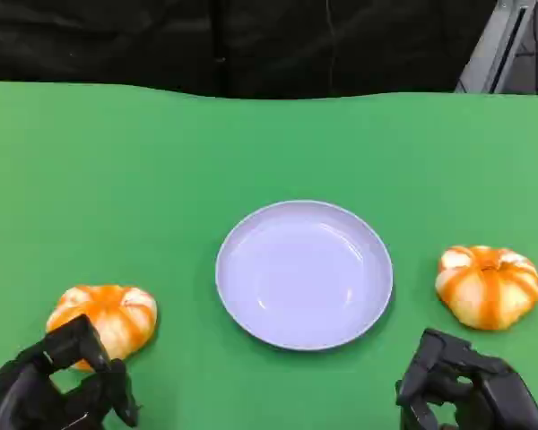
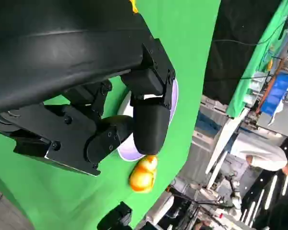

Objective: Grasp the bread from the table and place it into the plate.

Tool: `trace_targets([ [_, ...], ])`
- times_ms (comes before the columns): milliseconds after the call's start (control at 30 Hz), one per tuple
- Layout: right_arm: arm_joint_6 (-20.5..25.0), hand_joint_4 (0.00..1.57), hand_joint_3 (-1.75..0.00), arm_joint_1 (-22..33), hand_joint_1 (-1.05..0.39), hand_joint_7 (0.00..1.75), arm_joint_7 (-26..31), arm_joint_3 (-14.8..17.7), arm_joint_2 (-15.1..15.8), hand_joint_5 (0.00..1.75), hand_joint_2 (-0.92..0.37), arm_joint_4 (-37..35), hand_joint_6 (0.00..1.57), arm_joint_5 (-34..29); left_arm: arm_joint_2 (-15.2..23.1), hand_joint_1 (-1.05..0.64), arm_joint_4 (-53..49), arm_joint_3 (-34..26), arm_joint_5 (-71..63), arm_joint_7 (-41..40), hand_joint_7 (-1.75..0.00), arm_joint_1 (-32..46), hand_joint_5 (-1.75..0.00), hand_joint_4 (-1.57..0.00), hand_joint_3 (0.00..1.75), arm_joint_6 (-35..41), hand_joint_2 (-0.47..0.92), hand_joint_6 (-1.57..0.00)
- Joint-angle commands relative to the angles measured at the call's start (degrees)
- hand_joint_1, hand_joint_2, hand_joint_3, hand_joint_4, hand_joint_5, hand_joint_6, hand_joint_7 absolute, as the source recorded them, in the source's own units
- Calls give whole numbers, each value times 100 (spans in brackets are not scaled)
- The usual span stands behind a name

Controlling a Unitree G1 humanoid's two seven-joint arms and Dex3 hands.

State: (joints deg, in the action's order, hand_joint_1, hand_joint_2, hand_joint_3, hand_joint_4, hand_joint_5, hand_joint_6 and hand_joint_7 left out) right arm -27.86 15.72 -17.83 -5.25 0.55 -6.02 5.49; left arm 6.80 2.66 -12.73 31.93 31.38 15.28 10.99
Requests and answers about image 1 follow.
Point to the lilac plate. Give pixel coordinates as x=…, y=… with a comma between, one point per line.
x=304, y=275

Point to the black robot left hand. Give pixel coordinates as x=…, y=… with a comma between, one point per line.
x=22, y=385

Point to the orange white toy bread roll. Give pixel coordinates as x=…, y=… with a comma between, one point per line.
x=116, y=309
x=486, y=289

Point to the black backdrop curtain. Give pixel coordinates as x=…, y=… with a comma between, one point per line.
x=206, y=40

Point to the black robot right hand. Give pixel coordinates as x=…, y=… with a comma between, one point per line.
x=497, y=389

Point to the grey metal frame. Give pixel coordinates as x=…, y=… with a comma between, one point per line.
x=497, y=49

